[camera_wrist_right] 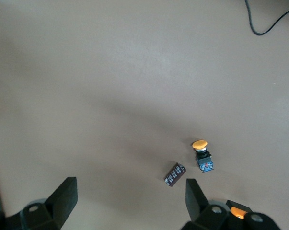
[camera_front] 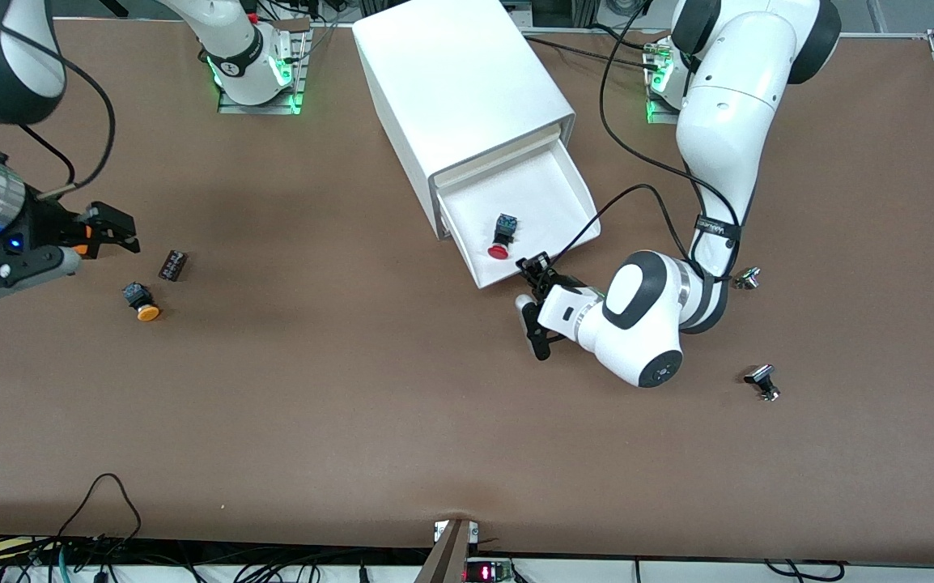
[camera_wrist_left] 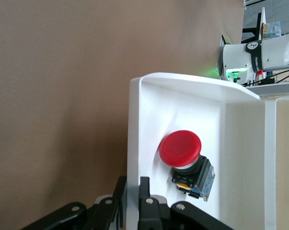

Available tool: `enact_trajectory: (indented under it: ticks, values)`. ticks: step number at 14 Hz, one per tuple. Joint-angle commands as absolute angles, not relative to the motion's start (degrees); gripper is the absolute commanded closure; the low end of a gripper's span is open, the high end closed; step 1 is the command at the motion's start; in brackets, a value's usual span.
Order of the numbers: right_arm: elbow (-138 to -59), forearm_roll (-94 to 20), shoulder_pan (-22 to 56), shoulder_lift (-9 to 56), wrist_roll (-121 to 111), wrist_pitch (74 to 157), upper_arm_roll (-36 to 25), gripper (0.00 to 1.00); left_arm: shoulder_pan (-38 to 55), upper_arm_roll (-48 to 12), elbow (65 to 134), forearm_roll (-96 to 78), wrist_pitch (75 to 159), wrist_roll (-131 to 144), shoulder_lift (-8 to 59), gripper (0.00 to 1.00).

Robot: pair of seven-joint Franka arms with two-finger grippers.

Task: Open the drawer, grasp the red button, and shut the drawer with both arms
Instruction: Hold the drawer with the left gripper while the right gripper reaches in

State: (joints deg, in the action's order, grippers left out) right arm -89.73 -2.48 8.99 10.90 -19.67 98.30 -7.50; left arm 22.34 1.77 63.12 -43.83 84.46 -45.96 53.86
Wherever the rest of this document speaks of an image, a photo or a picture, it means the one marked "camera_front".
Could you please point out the black terminal block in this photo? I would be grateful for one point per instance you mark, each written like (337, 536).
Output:
(172, 265)

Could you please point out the black key switch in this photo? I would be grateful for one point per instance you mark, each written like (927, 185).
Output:
(761, 376)

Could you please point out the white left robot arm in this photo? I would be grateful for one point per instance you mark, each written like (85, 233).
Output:
(726, 121)

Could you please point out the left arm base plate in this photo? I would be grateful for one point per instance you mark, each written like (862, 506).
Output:
(657, 115)

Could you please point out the red push button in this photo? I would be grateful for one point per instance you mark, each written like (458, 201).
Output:
(500, 252)

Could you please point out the orange push button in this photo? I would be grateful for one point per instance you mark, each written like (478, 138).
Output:
(147, 312)

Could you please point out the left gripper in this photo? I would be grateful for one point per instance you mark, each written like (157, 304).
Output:
(562, 282)

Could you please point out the white drawer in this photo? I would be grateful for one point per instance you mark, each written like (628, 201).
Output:
(499, 158)
(544, 198)

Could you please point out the brown camera mount bar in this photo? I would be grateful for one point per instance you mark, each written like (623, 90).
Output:
(447, 559)

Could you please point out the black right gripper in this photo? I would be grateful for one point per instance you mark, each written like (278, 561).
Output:
(44, 224)

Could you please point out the small metal knob switch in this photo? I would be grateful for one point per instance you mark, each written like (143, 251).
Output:
(749, 279)

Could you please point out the red display device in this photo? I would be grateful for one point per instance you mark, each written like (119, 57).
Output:
(483, 573)

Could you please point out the white drawer cabinet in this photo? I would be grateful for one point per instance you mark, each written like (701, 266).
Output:
(451, 81)

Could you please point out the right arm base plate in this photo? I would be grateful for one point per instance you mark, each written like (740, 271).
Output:
(261, 108)

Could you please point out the orange button enclosure box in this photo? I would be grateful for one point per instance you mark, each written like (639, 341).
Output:
(87, 233)

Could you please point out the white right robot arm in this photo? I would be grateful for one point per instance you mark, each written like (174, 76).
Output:
(232, 48)

